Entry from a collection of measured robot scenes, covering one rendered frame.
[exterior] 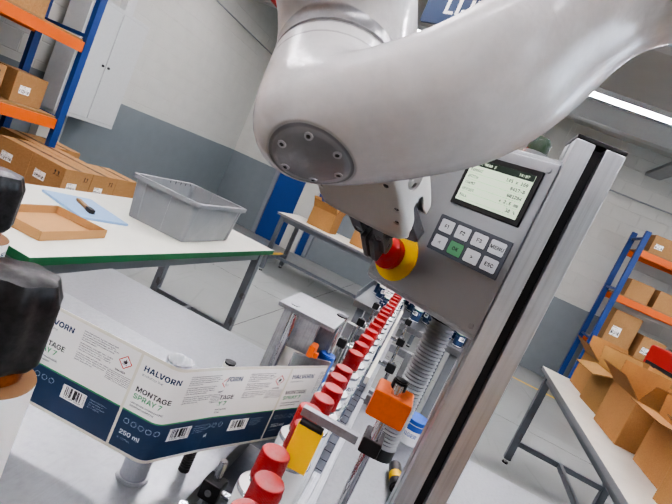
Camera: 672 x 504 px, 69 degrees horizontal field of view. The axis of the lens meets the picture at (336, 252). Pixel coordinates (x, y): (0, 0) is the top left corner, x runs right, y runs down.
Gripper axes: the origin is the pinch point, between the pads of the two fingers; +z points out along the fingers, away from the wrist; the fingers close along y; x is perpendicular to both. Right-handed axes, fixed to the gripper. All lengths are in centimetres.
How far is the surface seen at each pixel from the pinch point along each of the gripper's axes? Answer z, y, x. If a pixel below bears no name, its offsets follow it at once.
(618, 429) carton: 223, -70, -83
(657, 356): 493, -128, -283
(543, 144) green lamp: -5.6, -10.3, -14.8
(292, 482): 20.0, -2.3, 24.1
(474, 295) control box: 0.8, -11.5, 0.2
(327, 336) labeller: 47.3, 15.5, 0.2
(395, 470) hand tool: 73, -6, 11
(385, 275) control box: 5.6, -1.2, 0.8
